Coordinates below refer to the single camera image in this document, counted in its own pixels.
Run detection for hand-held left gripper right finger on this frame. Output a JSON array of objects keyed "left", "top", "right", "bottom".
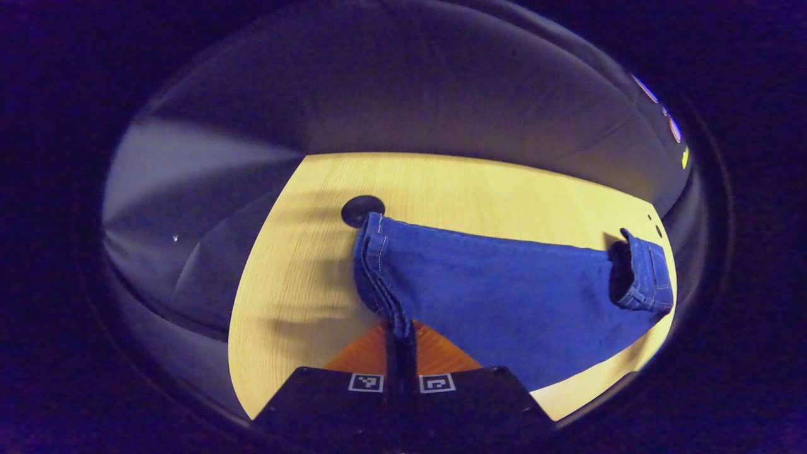
[{"left": 403, "top": 319, "right": 555, "bottom": 454}]

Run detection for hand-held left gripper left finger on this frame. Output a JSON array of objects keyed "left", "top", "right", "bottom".
[{"left": 251, "top": 322, "right": 405, "bottom": 454}]

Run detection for blue denim jeans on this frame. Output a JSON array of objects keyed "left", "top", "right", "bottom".
[{"left": 352, "top": 212, "right": 675, "bottom": 393}]

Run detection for black backdrop cloth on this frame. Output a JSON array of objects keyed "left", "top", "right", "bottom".
[{"left": 101, "top": 0, "right": 702, "bottom": 417}]

